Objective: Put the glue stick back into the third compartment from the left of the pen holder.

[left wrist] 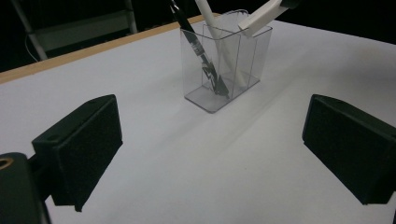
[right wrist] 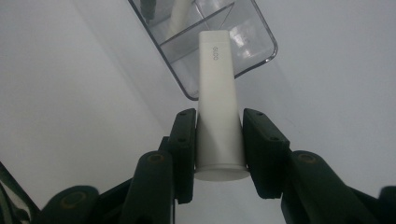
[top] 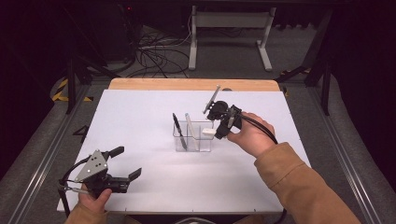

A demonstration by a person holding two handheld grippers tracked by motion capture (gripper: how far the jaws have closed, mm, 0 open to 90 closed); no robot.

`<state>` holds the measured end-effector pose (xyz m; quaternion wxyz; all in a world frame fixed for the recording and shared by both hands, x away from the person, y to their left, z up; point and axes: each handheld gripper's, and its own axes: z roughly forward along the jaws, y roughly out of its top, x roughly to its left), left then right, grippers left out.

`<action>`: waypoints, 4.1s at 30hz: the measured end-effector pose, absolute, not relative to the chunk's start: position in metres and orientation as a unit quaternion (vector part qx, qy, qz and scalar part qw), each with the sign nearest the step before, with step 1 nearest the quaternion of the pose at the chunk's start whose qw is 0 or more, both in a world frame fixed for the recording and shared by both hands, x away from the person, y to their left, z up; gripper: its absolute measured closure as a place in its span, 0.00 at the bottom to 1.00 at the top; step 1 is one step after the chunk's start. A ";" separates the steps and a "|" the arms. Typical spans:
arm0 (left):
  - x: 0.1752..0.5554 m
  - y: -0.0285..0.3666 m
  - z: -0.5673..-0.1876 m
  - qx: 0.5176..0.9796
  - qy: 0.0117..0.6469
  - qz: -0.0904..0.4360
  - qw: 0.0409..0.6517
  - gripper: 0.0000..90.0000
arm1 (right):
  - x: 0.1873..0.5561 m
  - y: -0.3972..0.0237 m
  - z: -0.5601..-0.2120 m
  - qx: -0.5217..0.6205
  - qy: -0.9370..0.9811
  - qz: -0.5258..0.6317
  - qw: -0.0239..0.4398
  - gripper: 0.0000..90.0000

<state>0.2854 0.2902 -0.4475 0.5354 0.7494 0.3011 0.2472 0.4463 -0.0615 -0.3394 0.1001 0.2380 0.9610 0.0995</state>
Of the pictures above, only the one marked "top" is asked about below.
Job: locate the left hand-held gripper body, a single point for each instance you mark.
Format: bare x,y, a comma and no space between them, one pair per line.
91,166

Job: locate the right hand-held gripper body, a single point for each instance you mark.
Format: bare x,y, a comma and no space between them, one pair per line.
222,113

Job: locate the white eraser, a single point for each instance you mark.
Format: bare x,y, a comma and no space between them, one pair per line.
208,131

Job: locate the clear plastic pen organizer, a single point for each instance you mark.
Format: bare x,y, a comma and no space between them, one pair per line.
204,144

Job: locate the black pen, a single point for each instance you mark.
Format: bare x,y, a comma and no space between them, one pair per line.
177,123

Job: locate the person's right hand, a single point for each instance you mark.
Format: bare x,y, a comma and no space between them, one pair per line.
252,137

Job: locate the person's left hand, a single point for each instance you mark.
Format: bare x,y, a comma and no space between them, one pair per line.
93,202

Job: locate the dark round table grommet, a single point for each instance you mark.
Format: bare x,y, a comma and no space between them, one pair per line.
227,89

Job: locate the white table board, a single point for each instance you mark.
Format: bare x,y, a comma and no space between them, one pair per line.
140,118

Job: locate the wooden table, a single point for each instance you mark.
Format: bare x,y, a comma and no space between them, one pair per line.
186,84

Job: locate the person's dark clothing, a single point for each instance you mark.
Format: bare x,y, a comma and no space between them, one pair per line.
155,219

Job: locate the black metal stand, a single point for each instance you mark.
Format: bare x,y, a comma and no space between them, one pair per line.
326,90
71,87

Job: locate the yellow black hazard tape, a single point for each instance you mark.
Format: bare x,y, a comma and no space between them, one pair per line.
59,93

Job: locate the small black bracket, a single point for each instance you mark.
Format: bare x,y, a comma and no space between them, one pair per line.
81,132

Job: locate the aluminium floor rail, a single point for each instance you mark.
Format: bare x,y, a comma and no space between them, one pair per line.
342,155
46,158

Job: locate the white metal stand frame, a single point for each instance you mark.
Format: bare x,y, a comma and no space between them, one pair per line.
230,20

